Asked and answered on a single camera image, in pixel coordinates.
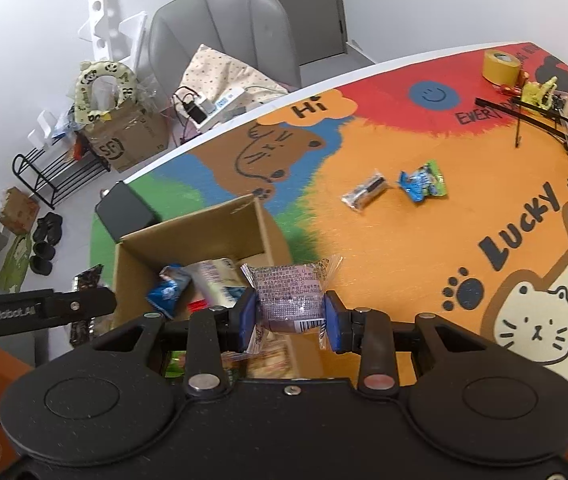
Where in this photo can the small brown silver packet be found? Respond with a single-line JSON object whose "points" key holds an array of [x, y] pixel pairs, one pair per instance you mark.
{"points": [[366, 191]]}

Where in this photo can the small red candy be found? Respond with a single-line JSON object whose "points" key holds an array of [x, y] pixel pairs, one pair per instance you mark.
{"points": [[507, 89]]}

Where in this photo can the white power strip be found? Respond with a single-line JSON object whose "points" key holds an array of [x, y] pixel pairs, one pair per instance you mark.
{"points": [[226, 102]]}

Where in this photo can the grey chair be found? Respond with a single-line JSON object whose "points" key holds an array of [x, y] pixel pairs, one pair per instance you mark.
{"points": [[224, 15]]}

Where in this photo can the yellow green plastic bag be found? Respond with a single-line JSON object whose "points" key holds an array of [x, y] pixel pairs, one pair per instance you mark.
{"points": [[538, 92]]}

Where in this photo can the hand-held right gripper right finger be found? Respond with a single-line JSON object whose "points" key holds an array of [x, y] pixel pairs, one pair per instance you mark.
{"points": [[335, 322]]}

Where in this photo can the black rectangular case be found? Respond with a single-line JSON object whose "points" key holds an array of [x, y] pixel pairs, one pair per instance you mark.
{"points": [[126, 212]]}

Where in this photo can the brown cardboard box with print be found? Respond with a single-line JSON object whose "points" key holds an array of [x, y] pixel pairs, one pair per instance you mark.
{"points": [[129, 140]]}

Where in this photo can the white wall rack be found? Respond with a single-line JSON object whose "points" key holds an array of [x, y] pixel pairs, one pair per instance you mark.
{"points": [[109, 15]]}

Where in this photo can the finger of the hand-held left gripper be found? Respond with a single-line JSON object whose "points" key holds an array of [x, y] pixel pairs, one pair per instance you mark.
{"points": [[84, 304]]}

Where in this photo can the beige dotted cushion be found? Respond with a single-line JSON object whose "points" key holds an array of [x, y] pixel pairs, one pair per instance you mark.
{"points": [[234, 77]]}

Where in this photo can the purple snack packet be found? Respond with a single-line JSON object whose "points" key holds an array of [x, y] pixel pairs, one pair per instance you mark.
{"points": [[289, 295]]}

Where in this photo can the black shoes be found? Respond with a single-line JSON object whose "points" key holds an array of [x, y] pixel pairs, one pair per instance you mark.
{"points": [[46, 245]]}

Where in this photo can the small brown cardboard box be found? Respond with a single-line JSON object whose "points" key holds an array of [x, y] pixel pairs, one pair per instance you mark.
{"points": [[16, 207]]}

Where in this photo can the clear orange biscuit packet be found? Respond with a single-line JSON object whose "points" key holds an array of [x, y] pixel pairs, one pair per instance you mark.
{"points": [[274, 357]]}

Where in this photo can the yellow tape roll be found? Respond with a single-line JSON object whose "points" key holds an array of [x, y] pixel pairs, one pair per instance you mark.
{"points": [[501, 66]]}

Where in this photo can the dark patterned snack packet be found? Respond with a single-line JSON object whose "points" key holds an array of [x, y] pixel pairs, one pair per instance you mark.
{"points": [[86, 277]]}

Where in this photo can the blue green candy packet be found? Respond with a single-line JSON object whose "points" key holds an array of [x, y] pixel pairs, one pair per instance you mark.
{"points": [[423, 182]]}

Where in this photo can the long white blueberry packet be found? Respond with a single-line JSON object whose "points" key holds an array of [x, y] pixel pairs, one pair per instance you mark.
{"points": [[216, 280]]}

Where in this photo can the green paper bag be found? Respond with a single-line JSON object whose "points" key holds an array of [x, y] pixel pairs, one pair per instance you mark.
{"points": [[18, 262]]}

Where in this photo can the colourful printed table mat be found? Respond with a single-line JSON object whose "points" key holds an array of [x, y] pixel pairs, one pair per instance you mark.
{"points": [[388, 260]]}

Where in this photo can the black thin hanger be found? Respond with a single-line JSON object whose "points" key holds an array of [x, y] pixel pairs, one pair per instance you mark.
{"points": [[538, 115]]}

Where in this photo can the black charger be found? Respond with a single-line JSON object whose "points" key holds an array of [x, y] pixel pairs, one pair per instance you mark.
{"points": [[195, 111]]}

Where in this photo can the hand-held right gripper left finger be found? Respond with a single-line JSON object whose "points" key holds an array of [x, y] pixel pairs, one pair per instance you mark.
{"points": [[246, 320]]}

